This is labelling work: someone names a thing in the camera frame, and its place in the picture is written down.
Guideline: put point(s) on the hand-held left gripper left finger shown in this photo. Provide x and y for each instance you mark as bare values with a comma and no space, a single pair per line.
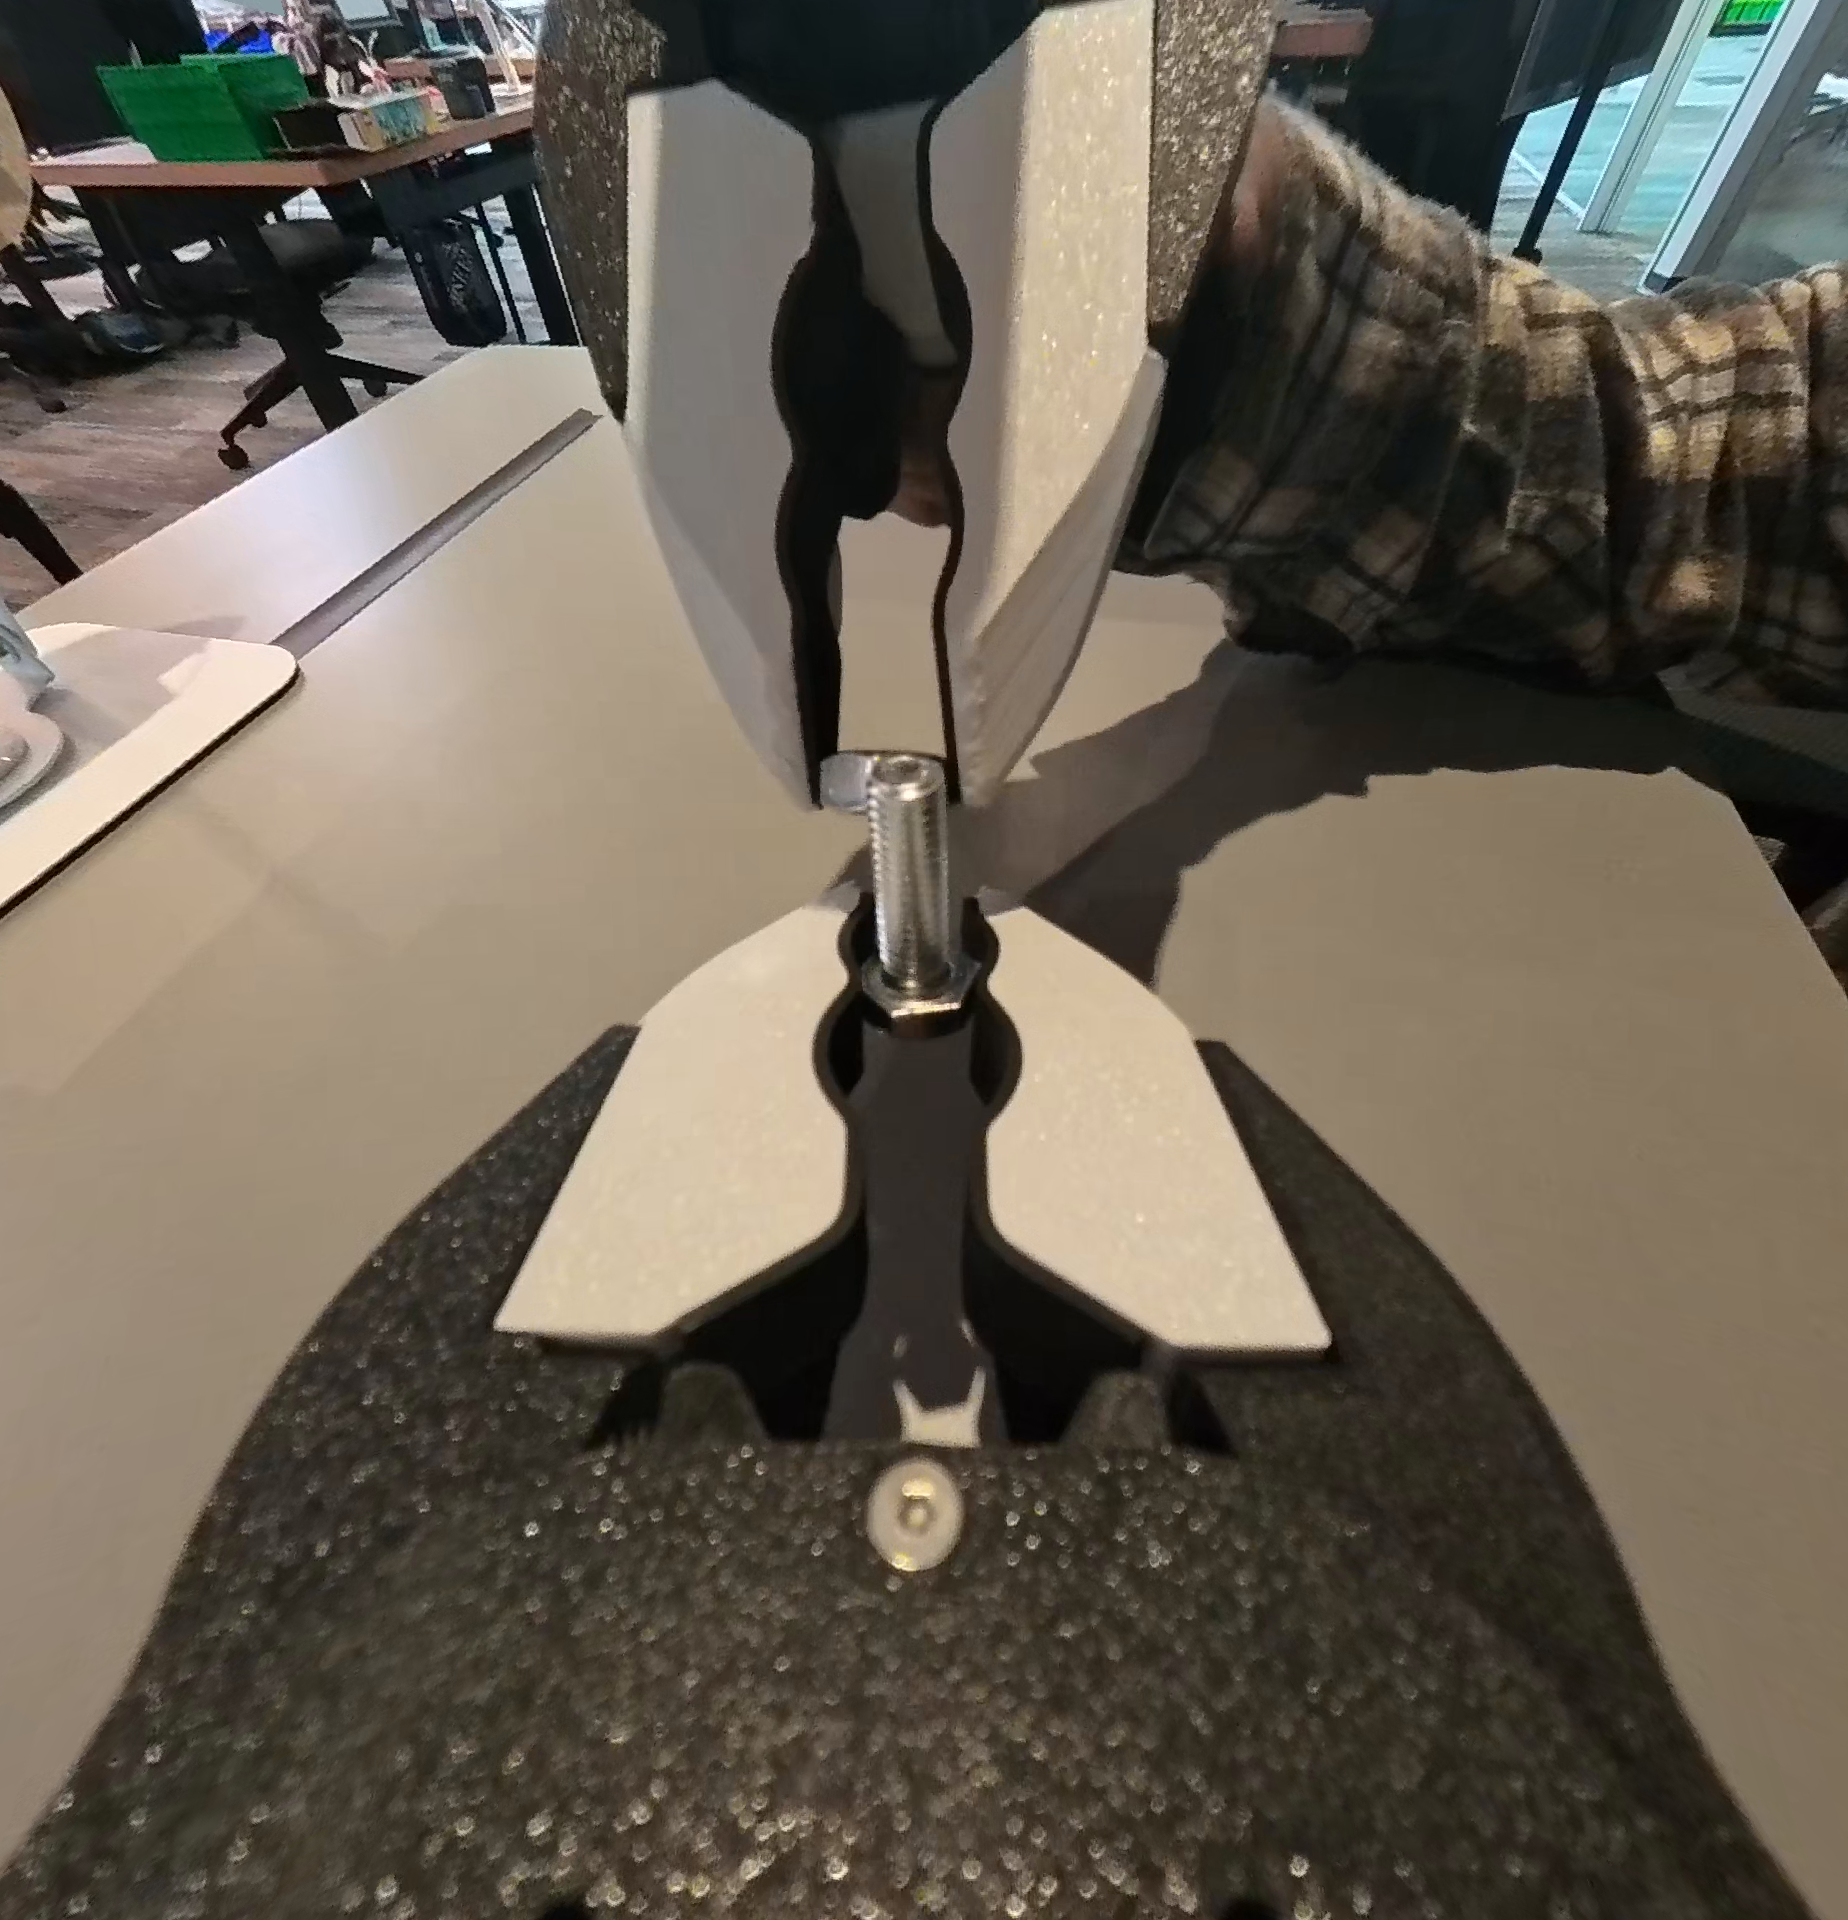
684,1187

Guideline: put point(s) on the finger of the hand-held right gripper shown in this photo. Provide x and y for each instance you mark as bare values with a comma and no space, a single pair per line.
706,376
1067,302

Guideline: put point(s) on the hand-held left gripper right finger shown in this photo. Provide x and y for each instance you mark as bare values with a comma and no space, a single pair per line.
1150,1187

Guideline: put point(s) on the silver hex bolt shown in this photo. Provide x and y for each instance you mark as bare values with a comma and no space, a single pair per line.
909,872

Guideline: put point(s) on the silver hex nut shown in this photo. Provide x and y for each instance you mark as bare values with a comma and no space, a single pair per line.
845,776

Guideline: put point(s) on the person's right forearm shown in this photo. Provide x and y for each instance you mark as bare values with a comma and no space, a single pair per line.
1540,452

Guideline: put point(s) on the person's right hand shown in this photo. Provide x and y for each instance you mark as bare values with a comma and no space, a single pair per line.
927,488

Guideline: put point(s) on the black office chair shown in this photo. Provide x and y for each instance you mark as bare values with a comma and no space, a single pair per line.
310,302

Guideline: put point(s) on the wooden desk with black legs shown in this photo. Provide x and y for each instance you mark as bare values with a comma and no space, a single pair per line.
339,166

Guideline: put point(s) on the green plastic bins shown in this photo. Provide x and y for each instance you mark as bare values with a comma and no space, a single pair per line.
190,112

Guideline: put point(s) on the white base board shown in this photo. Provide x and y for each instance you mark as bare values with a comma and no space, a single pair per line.
159,707

